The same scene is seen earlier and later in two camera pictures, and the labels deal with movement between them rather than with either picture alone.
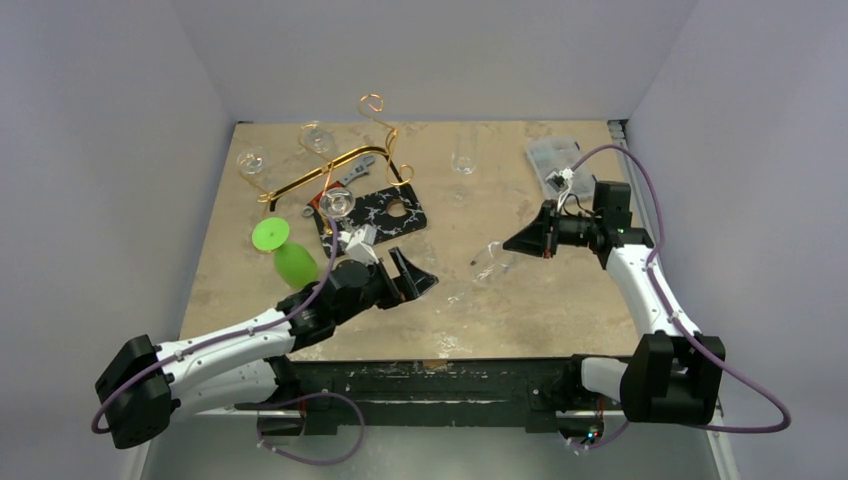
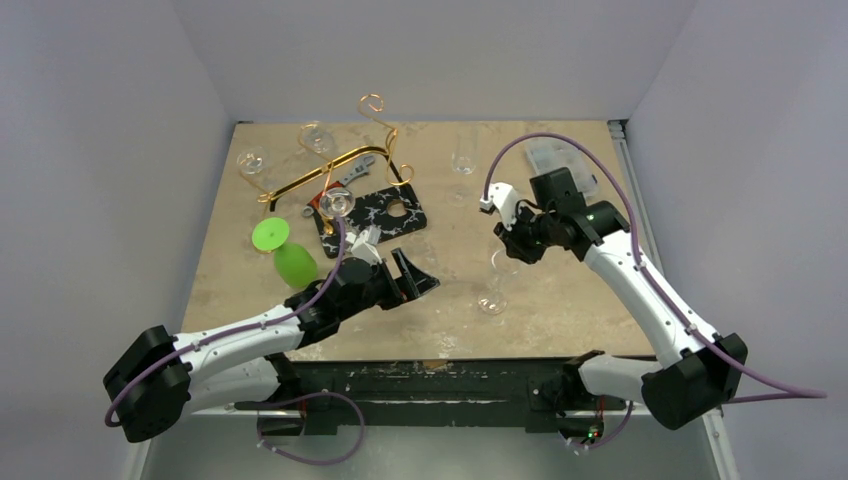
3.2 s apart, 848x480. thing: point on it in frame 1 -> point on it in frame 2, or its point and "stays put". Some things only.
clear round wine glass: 252,160 stays put
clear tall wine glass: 488,264 -> 494,301
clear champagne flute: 463,162 stays put
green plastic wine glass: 294,262 stays put
